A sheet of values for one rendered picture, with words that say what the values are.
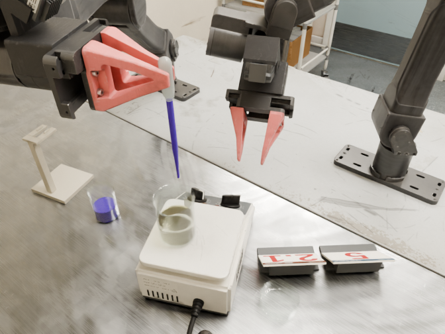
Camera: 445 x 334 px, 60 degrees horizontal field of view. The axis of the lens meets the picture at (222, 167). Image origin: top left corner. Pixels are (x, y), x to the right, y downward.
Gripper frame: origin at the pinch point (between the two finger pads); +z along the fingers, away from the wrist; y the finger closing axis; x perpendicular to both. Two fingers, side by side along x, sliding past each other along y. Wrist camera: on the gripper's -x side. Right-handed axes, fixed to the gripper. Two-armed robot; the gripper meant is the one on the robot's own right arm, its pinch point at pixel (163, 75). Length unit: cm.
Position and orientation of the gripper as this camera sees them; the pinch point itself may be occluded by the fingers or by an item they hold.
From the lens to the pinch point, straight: 39.2
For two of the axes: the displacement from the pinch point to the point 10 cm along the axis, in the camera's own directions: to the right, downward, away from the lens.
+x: 0.0, 7.6, 6.6
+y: 2.4, -6.4, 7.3
